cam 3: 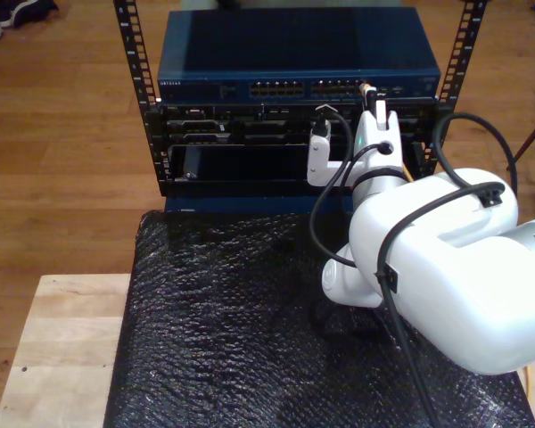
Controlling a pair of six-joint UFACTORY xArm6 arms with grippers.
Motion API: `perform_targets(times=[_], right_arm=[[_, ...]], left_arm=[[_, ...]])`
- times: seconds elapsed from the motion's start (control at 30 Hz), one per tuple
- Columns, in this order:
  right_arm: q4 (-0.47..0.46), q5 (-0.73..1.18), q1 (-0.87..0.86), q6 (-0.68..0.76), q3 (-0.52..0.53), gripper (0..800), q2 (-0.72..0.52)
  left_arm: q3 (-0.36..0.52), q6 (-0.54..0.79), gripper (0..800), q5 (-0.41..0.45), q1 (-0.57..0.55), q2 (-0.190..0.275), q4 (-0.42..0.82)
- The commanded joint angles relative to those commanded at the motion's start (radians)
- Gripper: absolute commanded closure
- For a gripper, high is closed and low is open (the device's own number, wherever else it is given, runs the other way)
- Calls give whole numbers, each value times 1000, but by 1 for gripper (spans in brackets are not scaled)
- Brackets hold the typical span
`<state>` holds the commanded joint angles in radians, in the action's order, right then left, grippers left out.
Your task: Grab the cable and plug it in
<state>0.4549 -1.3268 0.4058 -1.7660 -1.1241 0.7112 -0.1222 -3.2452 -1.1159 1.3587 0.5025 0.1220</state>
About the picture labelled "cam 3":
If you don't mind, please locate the black rack server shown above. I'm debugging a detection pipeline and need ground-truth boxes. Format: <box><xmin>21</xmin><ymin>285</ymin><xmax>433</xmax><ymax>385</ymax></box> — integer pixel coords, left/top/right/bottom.
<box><xmin>160</xmin><ymin>103</ymin><xmax>438</xmax><ymax>146</ymax></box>

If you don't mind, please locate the blue base box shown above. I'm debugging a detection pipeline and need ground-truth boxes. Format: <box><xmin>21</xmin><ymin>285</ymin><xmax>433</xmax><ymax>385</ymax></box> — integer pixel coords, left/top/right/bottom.
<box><xmin>163</xmin><ymin>194</ymin><xmax>356</xmax><ymax>216</ymax></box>

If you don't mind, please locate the wooden chair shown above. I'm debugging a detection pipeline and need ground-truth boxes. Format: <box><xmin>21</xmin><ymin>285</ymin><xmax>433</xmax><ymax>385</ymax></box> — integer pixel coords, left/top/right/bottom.
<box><xmin>506</xmin><ymin>105</ymin><xmax>535</xmax><ymax>219</ymax></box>

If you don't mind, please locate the black bubble-wrap mat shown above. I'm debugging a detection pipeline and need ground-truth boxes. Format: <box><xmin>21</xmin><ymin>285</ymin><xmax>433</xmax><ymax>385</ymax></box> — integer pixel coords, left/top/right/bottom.
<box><xmin>102</xmin><ymin>209</ymin><xmax>535</xmax><ymax>428</ymax></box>

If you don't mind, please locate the blue network switch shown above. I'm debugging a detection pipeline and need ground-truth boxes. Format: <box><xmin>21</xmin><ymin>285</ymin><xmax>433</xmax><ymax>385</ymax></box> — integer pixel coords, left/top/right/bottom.
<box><xmin>156</xmin><ymin>7</ymin><xmax>441</xmax><ymax>106</ymax></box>

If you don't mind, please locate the black rack frame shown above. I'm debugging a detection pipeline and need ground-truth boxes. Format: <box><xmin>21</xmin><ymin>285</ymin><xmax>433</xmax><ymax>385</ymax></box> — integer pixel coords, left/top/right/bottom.
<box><xmin>112</xmin><ymin>0</ymin><xmax>490</xmax><ymax>198</ymax></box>

